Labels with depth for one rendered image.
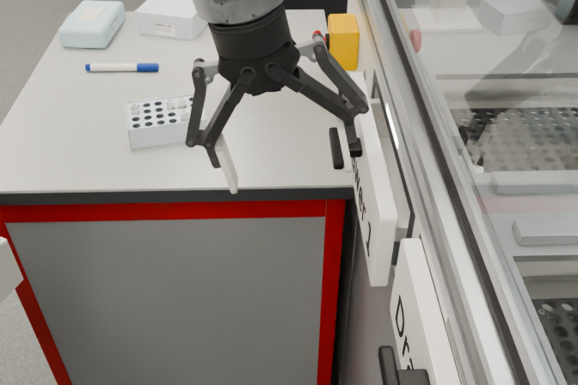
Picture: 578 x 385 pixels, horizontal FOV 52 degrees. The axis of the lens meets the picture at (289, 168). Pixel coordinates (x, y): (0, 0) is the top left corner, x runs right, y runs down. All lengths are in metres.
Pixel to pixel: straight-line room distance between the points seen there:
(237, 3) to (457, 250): 0.28
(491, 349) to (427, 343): 0.08
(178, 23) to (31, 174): 0.47
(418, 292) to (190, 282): 0.59
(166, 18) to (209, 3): 0.74
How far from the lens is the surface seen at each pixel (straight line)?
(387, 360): 0.51
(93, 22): 1.31
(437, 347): 0.51
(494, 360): 0.43
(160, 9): 1.31
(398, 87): 0.68
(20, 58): 3.06
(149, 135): 0.97
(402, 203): 0.75
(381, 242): 0.62
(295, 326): 1.16
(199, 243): 0.99
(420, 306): 0.53
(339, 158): 0.69
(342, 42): 0.97
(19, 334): 1.79
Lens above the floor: 1.33
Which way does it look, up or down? 39 degrees down
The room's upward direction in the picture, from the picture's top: straight up
